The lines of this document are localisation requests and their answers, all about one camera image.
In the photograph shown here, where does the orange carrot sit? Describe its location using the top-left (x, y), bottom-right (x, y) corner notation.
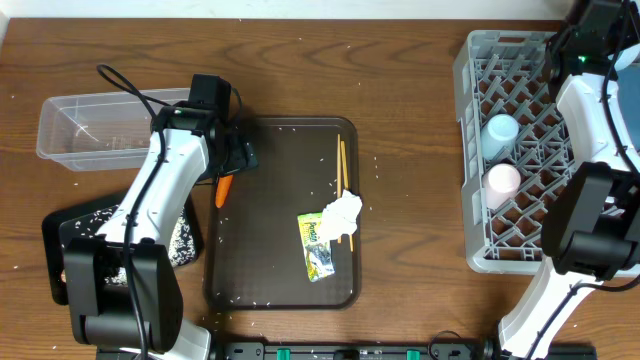
top-left (214, 175), bottom-right (234, 209)

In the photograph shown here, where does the white rice pile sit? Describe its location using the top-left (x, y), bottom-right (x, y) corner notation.
top-left (57, 205), bottom-right (202, 267)

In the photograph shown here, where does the white napkin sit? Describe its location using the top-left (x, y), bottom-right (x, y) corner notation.
top-left (318, 190), bottom-right (363, 242)

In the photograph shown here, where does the yellow green snack wrapper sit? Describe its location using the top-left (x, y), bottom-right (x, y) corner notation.
top-left (297, 213), bottom-right (335, 283)

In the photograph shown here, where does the light blue cup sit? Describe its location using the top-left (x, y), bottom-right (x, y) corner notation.
top-left (481, 114), bottom-right (519, 161)

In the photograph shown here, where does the pink cup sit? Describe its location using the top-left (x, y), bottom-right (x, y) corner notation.
top-left (482, 164), bottom-right (521, 210)

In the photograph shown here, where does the small light blue bowl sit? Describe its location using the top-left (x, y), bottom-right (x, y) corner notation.
top-left (614, 44), bottom-right (640, 71)

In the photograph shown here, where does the large dark blue plate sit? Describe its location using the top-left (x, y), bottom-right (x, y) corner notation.
top-left (616, 64), bottom-right (640, 151)

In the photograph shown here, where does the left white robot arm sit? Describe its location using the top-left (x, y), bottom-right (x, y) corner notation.
top-left (63, 101), bottom-right (256, 359)

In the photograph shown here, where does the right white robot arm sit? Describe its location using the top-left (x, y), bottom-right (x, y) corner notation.
top-left (479, 0), bottom-right (639, 359)

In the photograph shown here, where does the black waste tray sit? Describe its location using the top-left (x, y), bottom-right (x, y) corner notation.
top-left (41, 191), bottom-right (204, 306)

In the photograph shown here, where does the grey dishwasher rack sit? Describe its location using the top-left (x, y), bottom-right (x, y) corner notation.
top-left (452, 28), bottom-right (640, 277)

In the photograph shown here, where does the dark brown serving tray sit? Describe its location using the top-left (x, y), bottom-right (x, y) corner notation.
top-left (203, 117), bottom-right (361, 310)

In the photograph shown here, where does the clear plastic bin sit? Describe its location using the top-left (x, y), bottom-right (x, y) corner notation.
top-left (36, 87), bottom-right (194, 173)

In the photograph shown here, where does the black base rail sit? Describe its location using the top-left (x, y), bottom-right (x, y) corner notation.
top-left (207, 340), bottom-right (513, 360)

